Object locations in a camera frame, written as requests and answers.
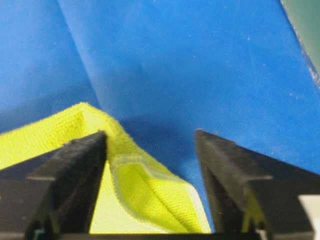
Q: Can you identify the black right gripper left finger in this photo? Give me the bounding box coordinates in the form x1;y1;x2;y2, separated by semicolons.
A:
0;131;107;240

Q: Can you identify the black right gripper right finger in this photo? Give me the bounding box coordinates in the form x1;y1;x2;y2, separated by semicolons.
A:
195;130;320;240

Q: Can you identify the yellow-green microfiber towel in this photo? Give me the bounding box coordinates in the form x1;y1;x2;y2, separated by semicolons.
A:
0;102;211;234

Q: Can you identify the blue table cloth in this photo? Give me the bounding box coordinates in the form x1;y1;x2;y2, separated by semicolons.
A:
0;0;320;232

